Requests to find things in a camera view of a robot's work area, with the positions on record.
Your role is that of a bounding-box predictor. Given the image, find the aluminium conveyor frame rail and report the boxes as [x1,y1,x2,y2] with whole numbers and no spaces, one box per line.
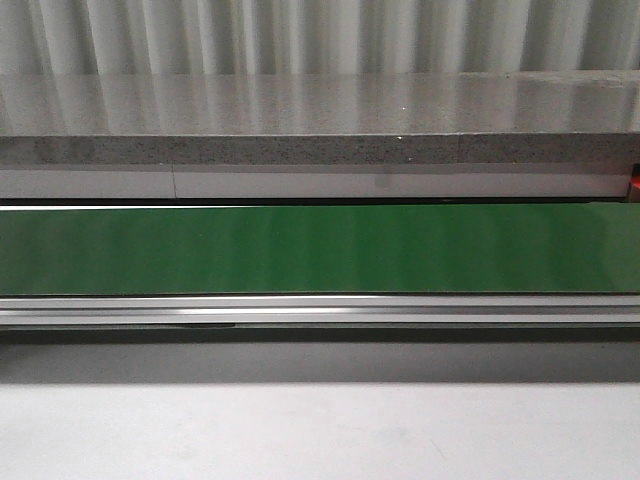
[1,294,639,342]

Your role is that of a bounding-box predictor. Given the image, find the green conveyor belt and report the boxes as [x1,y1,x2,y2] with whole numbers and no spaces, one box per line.
[1,203,639,296]

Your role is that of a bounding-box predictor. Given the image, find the grey stone counter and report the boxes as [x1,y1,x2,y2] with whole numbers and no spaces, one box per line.
[1,71,639,202]

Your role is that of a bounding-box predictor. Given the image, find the white pleated curtain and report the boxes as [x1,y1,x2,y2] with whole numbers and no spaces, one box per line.
[1,1,639,75]

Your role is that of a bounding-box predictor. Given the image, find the red plastic bin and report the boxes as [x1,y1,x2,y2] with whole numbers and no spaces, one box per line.
[627,164,640,203]

